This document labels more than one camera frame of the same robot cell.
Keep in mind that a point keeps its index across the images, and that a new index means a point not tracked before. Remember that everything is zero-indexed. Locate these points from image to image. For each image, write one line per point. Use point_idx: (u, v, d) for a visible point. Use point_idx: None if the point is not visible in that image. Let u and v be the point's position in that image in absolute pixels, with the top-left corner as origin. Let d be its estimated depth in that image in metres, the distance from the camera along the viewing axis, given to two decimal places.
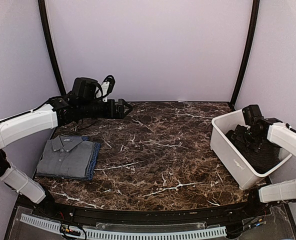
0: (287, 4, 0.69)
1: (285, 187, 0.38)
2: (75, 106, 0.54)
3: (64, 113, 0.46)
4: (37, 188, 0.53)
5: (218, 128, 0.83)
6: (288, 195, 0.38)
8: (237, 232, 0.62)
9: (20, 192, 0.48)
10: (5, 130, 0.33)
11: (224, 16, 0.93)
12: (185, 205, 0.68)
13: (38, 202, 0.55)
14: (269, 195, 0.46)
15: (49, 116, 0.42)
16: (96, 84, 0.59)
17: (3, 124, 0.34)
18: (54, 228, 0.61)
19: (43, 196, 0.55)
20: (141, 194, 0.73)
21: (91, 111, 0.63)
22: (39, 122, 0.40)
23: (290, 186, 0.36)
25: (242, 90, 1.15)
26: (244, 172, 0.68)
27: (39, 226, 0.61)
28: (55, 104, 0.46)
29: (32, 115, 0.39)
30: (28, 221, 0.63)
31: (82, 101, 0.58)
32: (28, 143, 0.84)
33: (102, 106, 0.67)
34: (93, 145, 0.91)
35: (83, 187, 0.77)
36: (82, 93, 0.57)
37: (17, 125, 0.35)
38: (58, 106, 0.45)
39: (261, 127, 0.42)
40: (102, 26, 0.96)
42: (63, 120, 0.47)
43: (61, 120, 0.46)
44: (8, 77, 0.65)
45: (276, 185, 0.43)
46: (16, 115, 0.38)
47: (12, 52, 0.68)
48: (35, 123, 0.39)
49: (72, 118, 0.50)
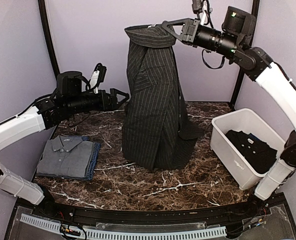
0: (288, 4, 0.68)
1: (275, 171, 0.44)
2: (62, 105, 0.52)
3: (51, 114, 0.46)
4: (34, 190, 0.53)
5: (217, 129, 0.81)
6: (281, 174, 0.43)
8: (236, 232, 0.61)
9: (18, 194, 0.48)
10: None
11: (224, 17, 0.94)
12: (185, 205, 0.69)
13: (37, 204, 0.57)
14: (266, 190, 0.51)
15: (34, 120, 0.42)
16: (77, 75, 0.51)
17: None
18: (54, 228, 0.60)
19: (41, 197, 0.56)
20: (141, 194, 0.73)
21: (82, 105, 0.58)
22: (26, 126, 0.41)
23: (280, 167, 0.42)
25: (242, 90, 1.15)
26: (244, 172, 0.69)
27: (40, 226, 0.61)
28: (41, 105, 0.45)
29: (17, 120, 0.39)
30: (28, 221, 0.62)
31: (69, 98, 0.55)
32: (27, 144, 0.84)
33: (92, 100, 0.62)
34: (93, 145, 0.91)
35: (83, 187, 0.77)
36: (68, 91, 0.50)
37: (4, 132, 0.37)
38: (44, 108, 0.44)
39: (253, 61, 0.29)
40: (102, 27, 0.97)
42: (50, 122, 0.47)
43: (48, 122, 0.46)
44: (6, 77, 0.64)
45: (266, 177, 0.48)
46: (0, 123, 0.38)
47: (11, 52, 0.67)
48: (21, 129, 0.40)
49: (60, 118, 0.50)
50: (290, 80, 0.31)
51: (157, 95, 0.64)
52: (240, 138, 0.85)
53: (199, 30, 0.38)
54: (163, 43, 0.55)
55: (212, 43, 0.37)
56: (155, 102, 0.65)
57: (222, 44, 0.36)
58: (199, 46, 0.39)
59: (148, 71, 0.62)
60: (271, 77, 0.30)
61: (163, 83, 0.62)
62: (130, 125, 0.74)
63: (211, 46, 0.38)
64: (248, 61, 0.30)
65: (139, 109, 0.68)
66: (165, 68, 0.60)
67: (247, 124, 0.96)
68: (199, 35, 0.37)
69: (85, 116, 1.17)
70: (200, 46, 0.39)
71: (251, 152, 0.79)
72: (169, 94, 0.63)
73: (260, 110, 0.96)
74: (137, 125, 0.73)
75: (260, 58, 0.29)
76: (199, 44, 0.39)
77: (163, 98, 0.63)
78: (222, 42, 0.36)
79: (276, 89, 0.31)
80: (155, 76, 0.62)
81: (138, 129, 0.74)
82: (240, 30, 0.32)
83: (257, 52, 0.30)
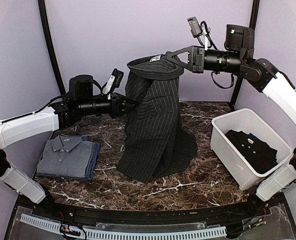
0: (287, 4, 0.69)
1: (283, 175, 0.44)
2: (75, 108, 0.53)
3: (66, 116, 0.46)
4: (36, 188, 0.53)
5: (218, 129, 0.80)
6: (285, 178, 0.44)
8: (237, 232, 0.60)
9: (21, 191, 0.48)
10: (7, 131, 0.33)
11: (224, 17, 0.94)
12: (185, 205, 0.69)
13: (38, 202, 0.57)
14: (269, 192, 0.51)
15: (50, 119, 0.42)
16: (87, 80, 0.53)
17: (5, 124, 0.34)
18: (54, 228, 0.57)
19: (43, 196, 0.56)
20: (141, 194, 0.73)
21: (93, 108, 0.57)
22: (38, 125, 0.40)
23: (286, 171, 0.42)
25: (242, 90, 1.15)
26: (244, 171, 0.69)
27: (39, 226, 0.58)
28: (57, 107, 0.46)
29: (33, 117, 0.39)
30: (28, 221, 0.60)
31: (80, 99, 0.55)
32: (28, 144, 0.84)
33: (102, 105, 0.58)
34: (93, 145, 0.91)
35: (83, 187, 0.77)
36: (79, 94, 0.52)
37: (18, 125, 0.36)
38: (60, 109, 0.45)
39: (259, 73, 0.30)
40: (102, 27, 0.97)
42: (64, 123, 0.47)
43: (62, 123, 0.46)
44: (6, 77, 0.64)
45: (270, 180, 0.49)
46: (16, 116, 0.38)
47: (11, 52, 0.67)
48: (35, 126, 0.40)
49: (75, 120, 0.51)
50: None
51: (161, 121, 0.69)
52: (240, 138, 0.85)
53: (206, 54, 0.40)
54: (174, 74, 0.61)
55: (221, 64, 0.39)
56: (158, 128, 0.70)
57: (229, 62, 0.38)
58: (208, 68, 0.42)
59: (153, 100, 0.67)
60: (277, 89, 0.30)
61: (167, 112, 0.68)
62: (132, 145, 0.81)
63: (219, 67, 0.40)
64: (255, 74, 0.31)
65: (141, 133, 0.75)
66: (170, 97, 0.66)
67: (247, 124, 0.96)
68: (207, 59, 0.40)
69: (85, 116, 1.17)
70: (208, 68, 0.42)
71: (251, 152, 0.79)
72: (173, 121, 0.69)
73: (260, 110, 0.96)
74: (140, 146, 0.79)
75: (265, 69, 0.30)
76: (206, 66, 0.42)
77: (167, 123, 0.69)
78: (229, 60, 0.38)
79: (282, 97, 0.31)
80: (160, 104, 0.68)
81: (140, 149, 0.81)
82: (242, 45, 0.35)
83: (262, 63, 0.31)
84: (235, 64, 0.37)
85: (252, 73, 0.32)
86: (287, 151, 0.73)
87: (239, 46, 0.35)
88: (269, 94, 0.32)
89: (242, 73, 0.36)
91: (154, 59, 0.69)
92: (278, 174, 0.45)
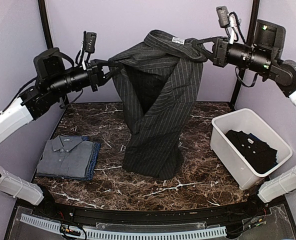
0: (287, 4, 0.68)
1: (293, 182, 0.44)
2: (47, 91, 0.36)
3: (37, 102, 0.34)
4: (33, 191, 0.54)
5: (218, 129, 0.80)
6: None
8: (237, 232, 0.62)
9: (17, 196, 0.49)
10: None
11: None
12: (185, 205, 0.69)
13: (37, 204, 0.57)
14: (270, 195, 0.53)
15: (20, 115, 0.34)
16: (44, 56, 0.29)
17: None
18: (54, 228, 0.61)
19: (41, 197, 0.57)
20: (141, 194, 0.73)
21: (68, 86, 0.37)
22: (11, 123, 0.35)
23: (293, 179, 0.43)
25: (242, 90, 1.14)
26: (244, 172, 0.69)
27: (40, 226, 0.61)
28: (26, 95, 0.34)
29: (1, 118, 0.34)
30: (28, 221, 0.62)
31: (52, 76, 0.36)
32: (27, 145, 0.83)
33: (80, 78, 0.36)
34: (92, 145, 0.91)
35: (83, 187, 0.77)
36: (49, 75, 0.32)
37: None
38: (28, 97, 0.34)
39: (291, 76, 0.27)
40: None
42: (38, 112, 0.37)
43: (35, 112, 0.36)
44: (5, 77, 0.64)
45: (275, 185, 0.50)
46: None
47: (11, 53, 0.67)
48: (8, 125, 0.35)
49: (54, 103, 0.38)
50: None
51: (177, 114, 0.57)
52: (240, 138, 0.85)
53: (230, 47, 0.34)
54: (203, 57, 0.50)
55: (245, 61, 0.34)
56: (173, 121, 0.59)
57: (254, 60, 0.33)
58: (230, 63, 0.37)
59: (173, 90, 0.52)
60: None
61: (185, 102, 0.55)
62: (139, 145, 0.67)
63: (243, 64, 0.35)
64: (285, 76, 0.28)
65: (153, 132, 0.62)
66: (192, 87, 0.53)
67: (247, 124, 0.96)
68: (230, 52, 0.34)
69: (85, 116, 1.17)
70: (231, 63, 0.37)
71: (251, 152, 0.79)
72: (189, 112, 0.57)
73: (260, 110, 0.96)
74: (148, 144, 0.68)
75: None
76: (229, 62, 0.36)
77: (181, 115, 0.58)
78: (254, 57, 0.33)
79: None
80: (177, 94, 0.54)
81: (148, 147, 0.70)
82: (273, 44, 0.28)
83: (294, 66, 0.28)
84: (261, 64, 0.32)
85: (282, 78, 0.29)
86: (287, 151, 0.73)
87: (271, 44, 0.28)
88: (295, 100, 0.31)
89: (272, 75, 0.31)
91: (173, 40, 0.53)
92: (284, 179, 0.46)
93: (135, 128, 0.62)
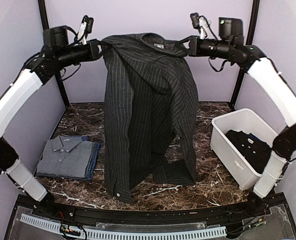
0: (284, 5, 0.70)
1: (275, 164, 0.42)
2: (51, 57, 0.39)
3: (44, 69, 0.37)
4: (39, 185, 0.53)
5: (217, 128, 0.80)
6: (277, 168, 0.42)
8: (237, 232, 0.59)
9: (24, 187, 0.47)
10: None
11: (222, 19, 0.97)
12: (184, 205, 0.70)
13: (39, 200, 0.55)
14: (264, 186, 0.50)
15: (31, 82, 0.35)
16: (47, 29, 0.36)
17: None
18: (54, 228, 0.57)
19: (45, 192, 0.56)
20: (141, 194, 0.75)
21: (73, 60, 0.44)
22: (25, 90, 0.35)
23: (274, 161, 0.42)
25: (242, 91, 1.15)
26: (243, 170, 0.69)
27: (39, 226, 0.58)
28: (31, 64, 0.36)
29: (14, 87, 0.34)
30: (28, 221, 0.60)
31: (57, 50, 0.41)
32: (27, 144, 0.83)
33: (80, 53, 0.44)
34: (93, 145, 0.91)
35: (83, 187, 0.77)
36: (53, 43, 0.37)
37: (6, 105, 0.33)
38: (35, 64, 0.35)
39: (244, 56, 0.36)
40: (102, 27, 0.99)
42: (45, 75, 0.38)
43: (44, 76, 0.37)
44: (7, 76, 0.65)
45: (264, 177, 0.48)
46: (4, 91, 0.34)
47: (12, 53, 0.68)
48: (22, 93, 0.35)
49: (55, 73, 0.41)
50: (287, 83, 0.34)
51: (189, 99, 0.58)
52: (240, 139, 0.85)
53: (201, 42, 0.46)
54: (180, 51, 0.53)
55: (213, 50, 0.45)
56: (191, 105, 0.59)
57: (218, 49, 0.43)
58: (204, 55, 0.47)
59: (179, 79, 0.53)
60: (261, 73, 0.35)
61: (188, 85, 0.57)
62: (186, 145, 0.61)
63: (211, 54, 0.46)
64: (241, 57, 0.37)
65: (190, 124, 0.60)
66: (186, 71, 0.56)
67: (247, 124, 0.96)
68: (201, 45, 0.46)
69: (85, 116, 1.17)
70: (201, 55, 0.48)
71: (250, 152, 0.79)
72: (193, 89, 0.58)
73: (260, 110, 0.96)
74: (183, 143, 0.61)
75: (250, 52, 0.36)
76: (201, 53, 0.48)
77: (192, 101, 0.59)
78: (219, 48, 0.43)
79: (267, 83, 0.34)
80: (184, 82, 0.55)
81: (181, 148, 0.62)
82: (233, 32, 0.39)
83: (249, 49, 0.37)
84: (225, 51, 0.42)
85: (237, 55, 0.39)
86: None
87: (233, 34, 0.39)
88: (254, 74, 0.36)
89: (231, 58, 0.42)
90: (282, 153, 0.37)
91: (154, 44, 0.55)
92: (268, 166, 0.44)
93: (178, 132, 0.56)
